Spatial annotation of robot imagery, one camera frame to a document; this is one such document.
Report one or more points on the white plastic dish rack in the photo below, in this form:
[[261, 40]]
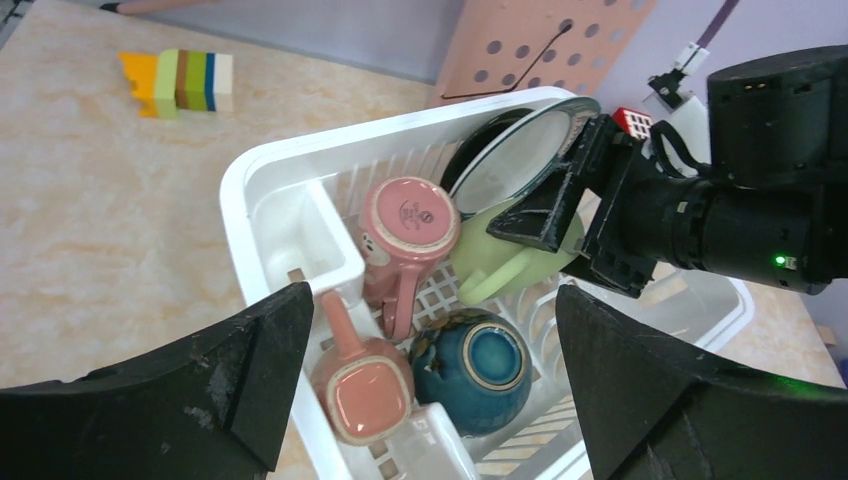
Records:
[[293, 205]]

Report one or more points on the striped toy block stack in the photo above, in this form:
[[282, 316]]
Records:
[[175, 79]]

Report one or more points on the black plate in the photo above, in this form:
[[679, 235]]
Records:
[[476, 142]]

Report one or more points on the cream cup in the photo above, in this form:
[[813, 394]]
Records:
[[487, 267]]

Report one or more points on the small wooden cube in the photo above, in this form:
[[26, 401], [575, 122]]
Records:
[[827, 336]]

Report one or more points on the pink mug white inside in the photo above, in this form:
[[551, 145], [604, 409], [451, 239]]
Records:
[[364, 385]]

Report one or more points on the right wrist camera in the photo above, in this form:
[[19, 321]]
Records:
[[682, 106]]

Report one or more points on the pink pegboard panel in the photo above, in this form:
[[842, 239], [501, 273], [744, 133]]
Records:
[[500, 46]]

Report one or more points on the white plate green rim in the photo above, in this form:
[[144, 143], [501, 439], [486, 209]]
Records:
[[520, 157]]

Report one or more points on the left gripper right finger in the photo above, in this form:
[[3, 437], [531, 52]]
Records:
[[652, 406]]

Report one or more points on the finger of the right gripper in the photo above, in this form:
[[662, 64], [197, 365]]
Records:
[[541, 219]]

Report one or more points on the red toy block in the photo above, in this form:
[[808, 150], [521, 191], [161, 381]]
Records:
[[635, 123]]

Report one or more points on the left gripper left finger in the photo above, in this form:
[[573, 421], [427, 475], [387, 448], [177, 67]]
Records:
[[214, 404]]

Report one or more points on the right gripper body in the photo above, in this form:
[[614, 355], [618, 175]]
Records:
[[771, 205]]

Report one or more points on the dark bowl beige inside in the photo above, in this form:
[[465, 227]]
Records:
[[475, 364]]

